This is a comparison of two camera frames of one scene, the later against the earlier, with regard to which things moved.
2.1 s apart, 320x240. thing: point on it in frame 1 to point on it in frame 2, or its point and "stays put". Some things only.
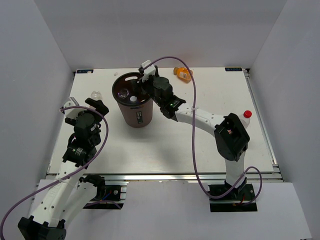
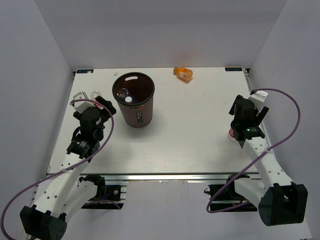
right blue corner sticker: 233,69 stays put
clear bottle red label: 96,96 stays put
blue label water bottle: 123,94 stays put
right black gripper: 137,84 to 257,120
